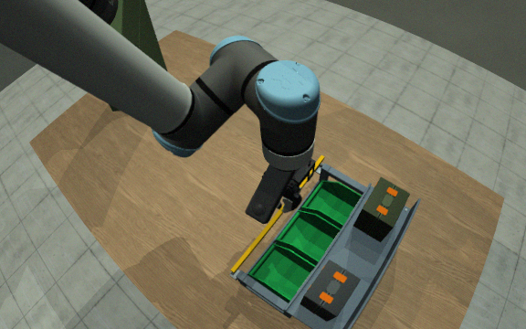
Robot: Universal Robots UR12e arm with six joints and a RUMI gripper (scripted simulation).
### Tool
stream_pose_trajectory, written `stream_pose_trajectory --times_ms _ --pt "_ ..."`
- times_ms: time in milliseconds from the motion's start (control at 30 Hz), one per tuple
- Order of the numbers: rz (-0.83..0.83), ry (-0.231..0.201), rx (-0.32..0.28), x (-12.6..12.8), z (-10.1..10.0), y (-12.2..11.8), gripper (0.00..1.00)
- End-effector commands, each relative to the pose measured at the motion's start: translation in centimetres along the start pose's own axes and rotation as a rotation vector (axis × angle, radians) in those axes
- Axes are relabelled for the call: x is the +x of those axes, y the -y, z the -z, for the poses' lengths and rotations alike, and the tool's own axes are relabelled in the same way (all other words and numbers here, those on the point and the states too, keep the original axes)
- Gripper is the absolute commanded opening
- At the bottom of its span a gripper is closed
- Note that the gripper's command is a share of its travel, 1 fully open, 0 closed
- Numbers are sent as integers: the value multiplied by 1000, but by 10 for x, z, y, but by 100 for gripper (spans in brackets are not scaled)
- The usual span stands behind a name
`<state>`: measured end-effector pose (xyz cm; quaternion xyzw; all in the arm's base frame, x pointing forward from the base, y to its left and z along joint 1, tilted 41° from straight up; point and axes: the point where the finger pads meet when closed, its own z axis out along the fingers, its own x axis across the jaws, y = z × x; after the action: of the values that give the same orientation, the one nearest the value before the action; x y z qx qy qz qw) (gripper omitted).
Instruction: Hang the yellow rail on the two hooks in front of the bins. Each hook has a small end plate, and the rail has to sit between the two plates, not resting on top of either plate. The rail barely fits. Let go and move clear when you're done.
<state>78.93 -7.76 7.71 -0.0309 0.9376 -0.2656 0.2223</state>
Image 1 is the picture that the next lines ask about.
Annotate yellow bar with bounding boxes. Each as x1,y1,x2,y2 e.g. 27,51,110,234
231,155,324,273

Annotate green open bin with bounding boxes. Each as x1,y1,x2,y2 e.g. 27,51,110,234
277,211,341,266
302,180,361,228
250,244,315,303

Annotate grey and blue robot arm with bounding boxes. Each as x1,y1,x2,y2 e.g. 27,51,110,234
0,0,321,224

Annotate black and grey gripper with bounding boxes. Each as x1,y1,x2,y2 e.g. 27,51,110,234
276,159,316,213

